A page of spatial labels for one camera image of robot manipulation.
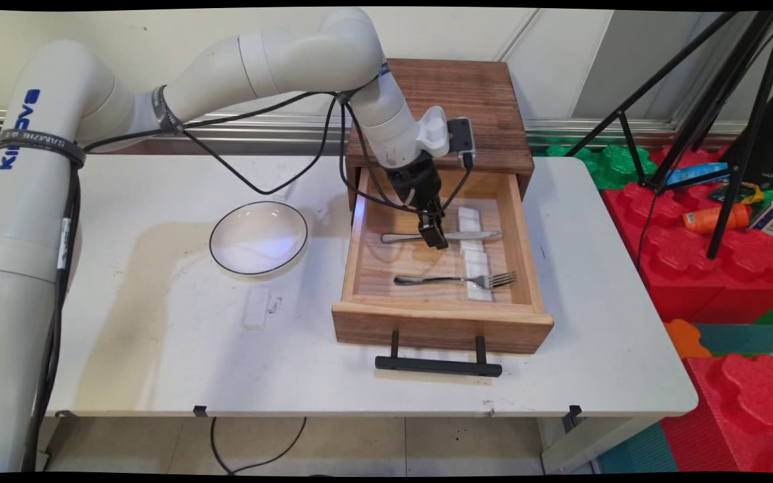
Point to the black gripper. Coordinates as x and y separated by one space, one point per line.
417 184

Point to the silver metal table knife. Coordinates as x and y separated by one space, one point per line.
474 235

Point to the silver metal fork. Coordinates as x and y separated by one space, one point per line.
453 280

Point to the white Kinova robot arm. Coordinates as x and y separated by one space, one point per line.
279 60

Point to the dark wooden drawer cabinet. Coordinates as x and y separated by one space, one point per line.
487 100

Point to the white bowl with black rim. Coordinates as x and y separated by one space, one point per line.
259 238

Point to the black table edge clamp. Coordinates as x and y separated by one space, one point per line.
571 416
200 410

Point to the large red foam block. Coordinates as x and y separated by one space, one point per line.
682 268

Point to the white table leg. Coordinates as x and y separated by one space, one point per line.
574 446

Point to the blue flat object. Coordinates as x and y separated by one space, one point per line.
695 173

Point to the orange foam piece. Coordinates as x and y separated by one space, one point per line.
685 339

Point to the orange plastic bottle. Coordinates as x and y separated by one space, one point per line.
712 219

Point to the yellow and black object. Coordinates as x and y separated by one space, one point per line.
749 193

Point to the teal foam mat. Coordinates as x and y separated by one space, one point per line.
742 339

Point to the red foam block with studs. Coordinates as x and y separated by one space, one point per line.
742 402

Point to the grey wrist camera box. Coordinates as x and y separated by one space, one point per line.
461 137

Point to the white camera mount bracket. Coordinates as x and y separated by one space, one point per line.
433 131

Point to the metal wall rail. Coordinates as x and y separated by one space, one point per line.
561 127

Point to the black camera tripod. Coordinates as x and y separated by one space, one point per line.
719 228

